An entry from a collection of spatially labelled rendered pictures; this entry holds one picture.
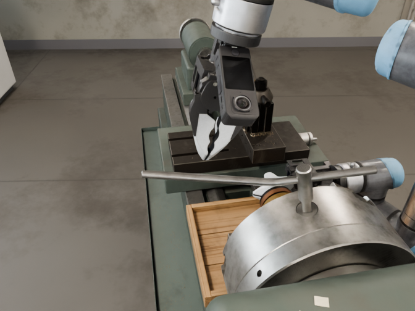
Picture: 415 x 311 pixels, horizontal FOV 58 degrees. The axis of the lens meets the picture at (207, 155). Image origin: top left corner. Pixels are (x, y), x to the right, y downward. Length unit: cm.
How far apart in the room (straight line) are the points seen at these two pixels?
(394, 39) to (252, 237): 47
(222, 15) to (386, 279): 39
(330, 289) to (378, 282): 6
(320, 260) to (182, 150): 70
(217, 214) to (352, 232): 56
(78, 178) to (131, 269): 89
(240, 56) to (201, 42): 105
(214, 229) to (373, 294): 60
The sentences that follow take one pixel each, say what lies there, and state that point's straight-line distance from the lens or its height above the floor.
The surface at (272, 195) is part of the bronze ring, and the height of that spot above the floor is 111.
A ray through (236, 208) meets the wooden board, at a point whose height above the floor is 88.
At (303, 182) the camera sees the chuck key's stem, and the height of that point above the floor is 130.
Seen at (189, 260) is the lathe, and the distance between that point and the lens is 141.
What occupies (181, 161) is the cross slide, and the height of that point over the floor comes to 97.
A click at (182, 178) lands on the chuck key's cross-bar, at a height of 130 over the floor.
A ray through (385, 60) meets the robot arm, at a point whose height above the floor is 136.
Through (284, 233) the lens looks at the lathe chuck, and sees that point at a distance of 59.
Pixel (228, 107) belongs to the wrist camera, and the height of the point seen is 142.
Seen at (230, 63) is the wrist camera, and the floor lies 145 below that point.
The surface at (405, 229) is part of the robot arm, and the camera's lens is 96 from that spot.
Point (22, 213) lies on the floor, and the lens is 259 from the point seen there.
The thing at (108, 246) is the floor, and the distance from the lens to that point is 223.
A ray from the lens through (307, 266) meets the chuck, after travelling 58.
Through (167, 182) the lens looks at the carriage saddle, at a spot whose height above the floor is 91.
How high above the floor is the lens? 165
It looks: 36 degrees down
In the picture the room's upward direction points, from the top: straight up
